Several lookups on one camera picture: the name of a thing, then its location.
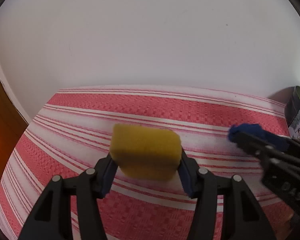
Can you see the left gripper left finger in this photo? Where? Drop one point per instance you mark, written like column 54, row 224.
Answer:
column 50, row 217

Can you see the wooden door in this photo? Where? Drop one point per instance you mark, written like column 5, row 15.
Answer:
column 12, row 126

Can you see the round metal cookie tin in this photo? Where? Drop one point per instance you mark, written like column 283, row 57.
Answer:
column 292, row 114

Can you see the blue scrunchie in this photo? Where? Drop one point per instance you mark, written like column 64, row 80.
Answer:
column 251, row 129

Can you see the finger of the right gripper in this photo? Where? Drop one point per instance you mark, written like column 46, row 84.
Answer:
column 255, row 146
column 286, row 145

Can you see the yellow sponge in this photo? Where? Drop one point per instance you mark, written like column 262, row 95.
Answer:
column 144, row 152

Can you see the red white striped cloth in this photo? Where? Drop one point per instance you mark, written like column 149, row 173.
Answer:
column 73, row 131

